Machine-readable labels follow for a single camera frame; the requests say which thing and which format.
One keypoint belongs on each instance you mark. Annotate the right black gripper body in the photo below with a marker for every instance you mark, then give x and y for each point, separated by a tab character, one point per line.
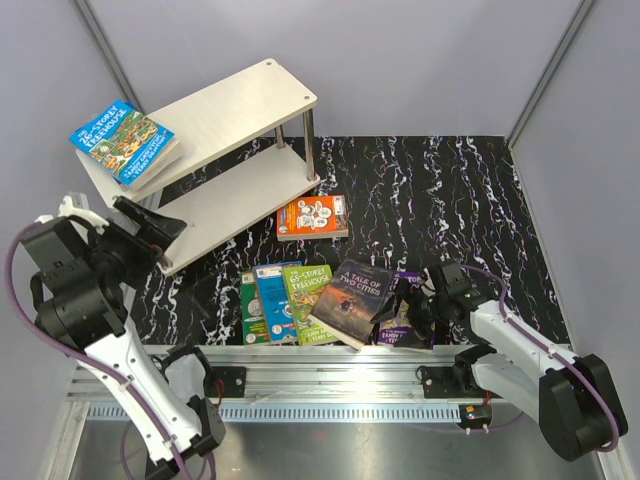
422	310

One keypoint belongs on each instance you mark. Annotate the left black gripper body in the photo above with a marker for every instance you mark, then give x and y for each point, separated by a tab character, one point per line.
132	255

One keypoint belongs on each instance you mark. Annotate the dark tale of two cities book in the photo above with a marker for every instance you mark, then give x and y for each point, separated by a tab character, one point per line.
353	296

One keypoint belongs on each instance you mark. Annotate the blue 91-storey treehouse book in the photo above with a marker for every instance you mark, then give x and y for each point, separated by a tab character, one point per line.
143	149

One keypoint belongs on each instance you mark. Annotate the green 65-storey treehouse book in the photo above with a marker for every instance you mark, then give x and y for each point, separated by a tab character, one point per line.
304	286

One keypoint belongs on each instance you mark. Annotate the blue 26-storey treehouse book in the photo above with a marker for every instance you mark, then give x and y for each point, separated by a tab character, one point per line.
97	139

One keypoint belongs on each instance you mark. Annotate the light blue paperback book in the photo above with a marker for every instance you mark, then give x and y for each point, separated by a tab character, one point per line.
273	295

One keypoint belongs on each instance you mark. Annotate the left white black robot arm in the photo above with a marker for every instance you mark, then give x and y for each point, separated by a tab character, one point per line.
83	262

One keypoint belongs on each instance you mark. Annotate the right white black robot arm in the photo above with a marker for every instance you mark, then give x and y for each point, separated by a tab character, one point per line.
572	398

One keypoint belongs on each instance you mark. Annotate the purple 52-storey treehouse book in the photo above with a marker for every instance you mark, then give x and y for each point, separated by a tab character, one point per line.
398	332

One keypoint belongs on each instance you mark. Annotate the orange paperback book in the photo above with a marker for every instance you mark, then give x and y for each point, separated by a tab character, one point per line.
313	217

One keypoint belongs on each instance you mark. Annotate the white two-tier metal shelf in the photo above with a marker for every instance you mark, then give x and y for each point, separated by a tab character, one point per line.
216	120

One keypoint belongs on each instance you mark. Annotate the dark green paperback book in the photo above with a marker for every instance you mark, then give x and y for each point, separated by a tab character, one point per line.
254	326

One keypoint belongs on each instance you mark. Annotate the aluminium mounting rail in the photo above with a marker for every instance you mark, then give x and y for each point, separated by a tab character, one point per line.
331	374

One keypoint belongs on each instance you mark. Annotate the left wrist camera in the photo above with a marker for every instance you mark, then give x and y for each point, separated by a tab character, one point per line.
76	204

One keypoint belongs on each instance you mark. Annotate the white slotted cable duct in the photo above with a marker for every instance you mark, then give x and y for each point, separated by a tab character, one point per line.
355	413

